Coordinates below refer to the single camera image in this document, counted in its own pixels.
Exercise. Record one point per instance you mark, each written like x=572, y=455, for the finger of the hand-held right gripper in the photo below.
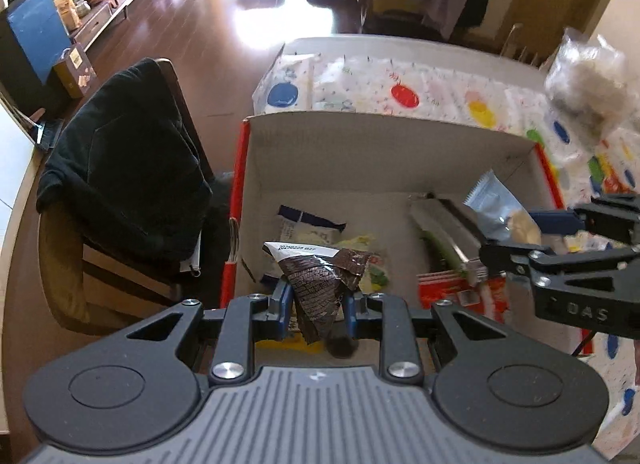
x=550, y=221
x=505, y=256

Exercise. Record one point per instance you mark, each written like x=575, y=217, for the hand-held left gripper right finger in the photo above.
x=350, y=316

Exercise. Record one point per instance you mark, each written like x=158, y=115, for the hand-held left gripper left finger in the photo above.
x=282, y=304

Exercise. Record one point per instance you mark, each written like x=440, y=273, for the brown triangular snack packet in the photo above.
x=315, y=289

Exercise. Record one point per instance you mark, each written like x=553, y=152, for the yellow snack packet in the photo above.
x=300, y=345

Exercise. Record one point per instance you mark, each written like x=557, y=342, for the light blue snack packet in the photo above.
x=492, y=209

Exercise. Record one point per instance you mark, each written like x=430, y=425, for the red striped snack packet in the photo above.
x=450, y=289

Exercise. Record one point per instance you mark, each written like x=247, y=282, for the silver snack packet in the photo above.
x=445, y=224

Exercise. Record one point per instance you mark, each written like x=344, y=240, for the dark blue snack packet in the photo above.
x=310, y=219

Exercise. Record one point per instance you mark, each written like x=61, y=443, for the red cardboard box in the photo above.
x=375, y=154

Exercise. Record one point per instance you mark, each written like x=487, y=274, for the clear bag of snacks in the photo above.
x=585, y=89

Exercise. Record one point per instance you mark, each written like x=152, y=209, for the balloon print plastic tablecloth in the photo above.
x=435, y=89

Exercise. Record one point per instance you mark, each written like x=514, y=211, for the black jacket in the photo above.
x=125, y=159

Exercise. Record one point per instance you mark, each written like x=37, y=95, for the wooden chair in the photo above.
x=65, y=264

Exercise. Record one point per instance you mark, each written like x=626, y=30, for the brown cardboard carton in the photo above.
x=75, y=71

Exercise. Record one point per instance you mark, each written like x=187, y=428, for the yellow bag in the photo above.
x=67, y=11

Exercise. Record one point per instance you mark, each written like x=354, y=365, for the blue panel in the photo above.
x=37, y=29

